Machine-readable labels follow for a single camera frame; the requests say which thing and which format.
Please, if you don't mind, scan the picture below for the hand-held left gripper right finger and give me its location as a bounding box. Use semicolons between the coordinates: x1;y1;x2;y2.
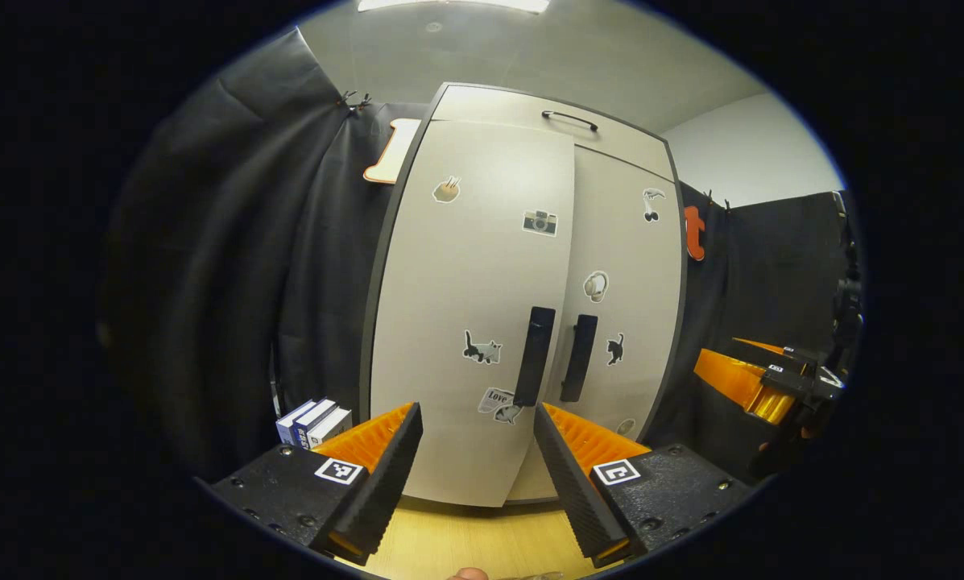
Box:
533;401;756;569

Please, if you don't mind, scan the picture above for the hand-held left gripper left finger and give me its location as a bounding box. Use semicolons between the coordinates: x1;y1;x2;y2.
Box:
210;401;424;565

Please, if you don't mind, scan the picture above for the grey cabinet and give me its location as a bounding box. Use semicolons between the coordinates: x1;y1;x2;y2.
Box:
358;81;688;508

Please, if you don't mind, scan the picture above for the grey cabinet door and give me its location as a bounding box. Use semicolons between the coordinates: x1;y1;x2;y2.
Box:
504;143;686;505
369;119;577;508

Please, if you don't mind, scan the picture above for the grey cabinet drawer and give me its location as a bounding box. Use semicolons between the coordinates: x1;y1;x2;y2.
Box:
429;83;676;182

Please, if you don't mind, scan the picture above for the black backdrop cloth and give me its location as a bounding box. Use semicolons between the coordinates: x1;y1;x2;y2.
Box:
99;28;867;484

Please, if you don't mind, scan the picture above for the ceiling light panel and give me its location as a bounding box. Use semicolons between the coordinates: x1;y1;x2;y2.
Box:
357;0;551;15

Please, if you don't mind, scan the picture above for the black right door handle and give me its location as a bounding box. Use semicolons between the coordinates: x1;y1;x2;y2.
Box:
560;314;599;403

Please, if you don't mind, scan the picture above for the black door handle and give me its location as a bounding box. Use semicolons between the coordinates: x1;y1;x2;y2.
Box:
513;306;557;408
560;314;599;403

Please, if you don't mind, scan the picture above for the black left door handle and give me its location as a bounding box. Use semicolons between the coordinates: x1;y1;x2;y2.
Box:
513;306;557;408

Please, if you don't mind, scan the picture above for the black drawer handle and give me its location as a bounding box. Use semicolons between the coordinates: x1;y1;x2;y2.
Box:
541;110;600;132

